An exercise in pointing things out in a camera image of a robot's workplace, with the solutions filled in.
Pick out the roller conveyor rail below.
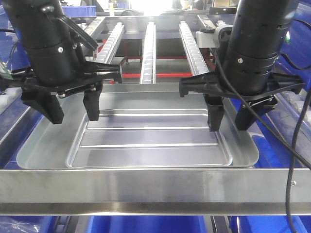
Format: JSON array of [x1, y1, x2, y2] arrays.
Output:
[[139, 22, 156, 84], [179, 21, 209, 76], [95, 22, 124, 64]]

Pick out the small silver ribbed tray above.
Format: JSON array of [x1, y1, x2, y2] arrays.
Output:
[[66, 109, 233, 168]]

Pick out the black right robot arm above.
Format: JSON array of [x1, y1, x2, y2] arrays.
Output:
[[179, 0, 304, 132]]

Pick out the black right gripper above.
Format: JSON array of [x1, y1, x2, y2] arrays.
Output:
[[179, 72, 305, 132]]

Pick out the large silver outer tray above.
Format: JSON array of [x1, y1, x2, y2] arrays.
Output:
[[17, 83, 259, 169]]

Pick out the black cable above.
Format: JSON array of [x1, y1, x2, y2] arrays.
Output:
[[214, 48, 311, 233]]

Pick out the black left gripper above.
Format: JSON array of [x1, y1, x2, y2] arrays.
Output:
[[20, 61, 122, 124]]

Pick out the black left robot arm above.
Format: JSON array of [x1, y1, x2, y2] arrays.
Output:
[[0, 0, 122, 124]]

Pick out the steel front frame bar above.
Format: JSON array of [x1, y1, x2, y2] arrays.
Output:
[[0, 168, 311, 216]]

